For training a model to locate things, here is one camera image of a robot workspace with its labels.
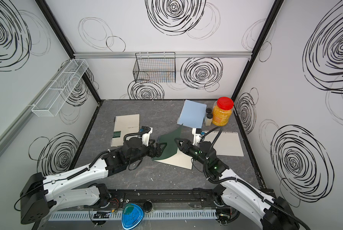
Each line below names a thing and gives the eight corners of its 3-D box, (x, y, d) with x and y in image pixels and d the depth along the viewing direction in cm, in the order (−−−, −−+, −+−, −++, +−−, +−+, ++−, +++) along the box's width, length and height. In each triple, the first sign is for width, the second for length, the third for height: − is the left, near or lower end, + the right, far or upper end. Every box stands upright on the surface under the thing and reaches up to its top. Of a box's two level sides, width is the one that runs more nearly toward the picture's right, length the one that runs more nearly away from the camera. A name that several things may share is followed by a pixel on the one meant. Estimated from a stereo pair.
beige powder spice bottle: (205, 125, 105) (207, 118, 99) (204, 120, 109) (206, 113, 102) (210, 125, 105) (213, 118, 99) (209, 120, 109) (212, 113, 102)
